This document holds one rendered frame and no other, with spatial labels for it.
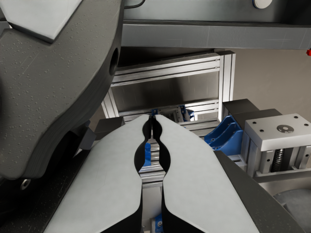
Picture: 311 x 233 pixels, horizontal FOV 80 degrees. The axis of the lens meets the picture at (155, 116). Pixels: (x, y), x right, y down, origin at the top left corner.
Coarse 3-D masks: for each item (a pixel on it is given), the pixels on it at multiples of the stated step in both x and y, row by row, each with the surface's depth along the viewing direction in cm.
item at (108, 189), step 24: (144, 120) 11; (96, 144) 9; (120, 144) 9; (144, 144) 9; (96, 168) 7; (120, 168) 8; (72, 192) 6; (96, 192) 6; (120, 192) 7; (72, 216) 6; (96, 216) 6; (120, 216) 6
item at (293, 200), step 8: (280, 192) 44; (288, 192) 44; (296, 192) 43; (304, 192) 43; (280, 200) 43; (288, 200) 42; (296, 200) 42; (304, 200) 41; (288, 208) 42; (296, 208) 41; (304, 208) 40; (296, 216) 40; (304, 216) 40; (304, 224) 39
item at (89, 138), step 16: (0, 96) 4; (80, 128) 9; (64, 144) 9; (80, 144) 9; (64, 160) 9; (0, 176) 5; (48, 176) 8; (0, 192) 5; (16, 192) 6; (32, 192) 8; (0, 208) 5; (16, 208) 6; (0, 224) 5
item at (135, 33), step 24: (0, 24) 33; (144, 24) 34; (168, 24) 34; (192, 24) 34; (216, 24) 34; (240, 24) 34; (264, 24) 34; (288, 24) 35; (240, 48) 36; (264, 48) 36; (288, 48) 36
